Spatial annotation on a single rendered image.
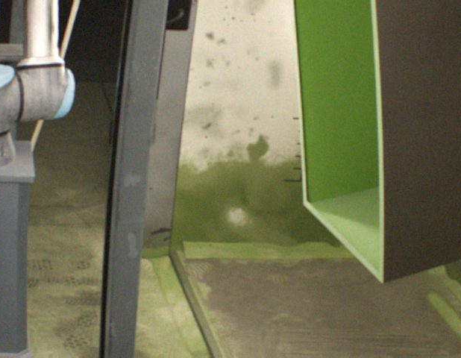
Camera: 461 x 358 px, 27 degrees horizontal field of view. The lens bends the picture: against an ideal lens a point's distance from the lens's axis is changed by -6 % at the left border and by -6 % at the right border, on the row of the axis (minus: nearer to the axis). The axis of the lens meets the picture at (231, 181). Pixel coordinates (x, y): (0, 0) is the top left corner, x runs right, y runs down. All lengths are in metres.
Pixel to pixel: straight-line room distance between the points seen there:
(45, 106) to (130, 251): 1.27
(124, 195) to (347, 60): 1.70
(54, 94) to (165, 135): 0.88
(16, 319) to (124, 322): 1.33
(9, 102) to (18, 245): 0.43
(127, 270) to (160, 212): 2.11
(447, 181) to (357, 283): 1.09
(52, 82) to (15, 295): 0.66
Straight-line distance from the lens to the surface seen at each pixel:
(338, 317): 3.49
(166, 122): 3.63
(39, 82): 2.85
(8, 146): 2.87
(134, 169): 1.58
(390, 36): 2.54
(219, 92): 3.64
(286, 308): 3.50
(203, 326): 3.31
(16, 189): 2.81
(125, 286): 1.67
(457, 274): 3.90
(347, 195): 3.34
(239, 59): 3.62
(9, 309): 2.99
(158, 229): 3.79
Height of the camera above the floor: 1.65
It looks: 20 degrees down
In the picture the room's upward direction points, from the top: 7 degrees clockwise
